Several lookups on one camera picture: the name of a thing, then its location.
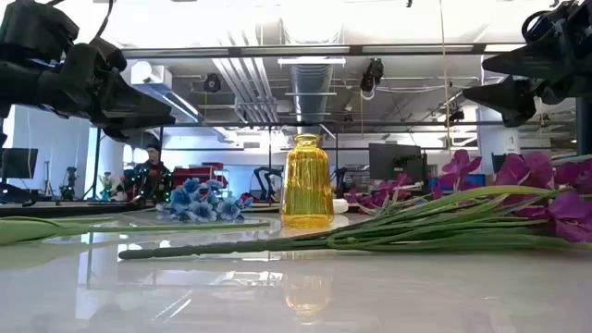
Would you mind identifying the grey rig crossbar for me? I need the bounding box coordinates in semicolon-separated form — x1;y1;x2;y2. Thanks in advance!
120;43;528;59

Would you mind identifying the silver ventilation duct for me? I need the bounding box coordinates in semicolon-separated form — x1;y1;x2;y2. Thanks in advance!
289;63;335;125

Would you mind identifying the blue storage bins row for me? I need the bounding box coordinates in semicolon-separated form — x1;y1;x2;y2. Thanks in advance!
429;173;487;191

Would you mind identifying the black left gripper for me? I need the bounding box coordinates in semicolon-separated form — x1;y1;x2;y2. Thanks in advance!
0;0;177;144

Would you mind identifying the person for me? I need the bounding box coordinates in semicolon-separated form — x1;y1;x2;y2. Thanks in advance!
124;142;173;204

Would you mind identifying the black table frame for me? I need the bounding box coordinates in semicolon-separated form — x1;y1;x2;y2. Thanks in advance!
0;201;283;218

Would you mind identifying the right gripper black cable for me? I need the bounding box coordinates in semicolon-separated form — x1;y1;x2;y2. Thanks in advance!
521;8;554;43

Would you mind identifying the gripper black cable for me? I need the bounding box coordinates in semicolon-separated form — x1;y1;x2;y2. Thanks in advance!
521;8;554;43
92;0;117;42

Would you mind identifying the red tool cart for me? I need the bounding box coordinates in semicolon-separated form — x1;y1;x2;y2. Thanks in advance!
172;161;229;190

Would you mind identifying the purple artificial flower bunch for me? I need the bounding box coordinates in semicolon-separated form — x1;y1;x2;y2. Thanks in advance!
117;148;592;261
344;173;434;216

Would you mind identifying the green potted plant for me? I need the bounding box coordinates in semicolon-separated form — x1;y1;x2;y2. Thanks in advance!
99;170;117;203

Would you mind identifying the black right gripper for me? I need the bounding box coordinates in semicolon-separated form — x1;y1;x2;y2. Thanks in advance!
462;0;592;129

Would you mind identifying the dark computer monitor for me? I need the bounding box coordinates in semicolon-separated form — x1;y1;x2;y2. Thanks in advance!
0;147;40;180
368;142;429;185

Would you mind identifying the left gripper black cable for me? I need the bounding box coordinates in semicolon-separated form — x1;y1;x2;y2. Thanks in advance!
92;0;117;42

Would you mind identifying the white ceiling unit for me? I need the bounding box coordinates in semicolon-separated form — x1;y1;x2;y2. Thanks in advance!
129;61;173;87

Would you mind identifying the pink artificial tulip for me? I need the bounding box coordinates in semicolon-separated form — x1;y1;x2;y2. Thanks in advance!
0;215;272;247

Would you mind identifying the yellow ribbed glass vase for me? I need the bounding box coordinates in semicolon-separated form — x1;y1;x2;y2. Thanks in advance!
280;132;335;229

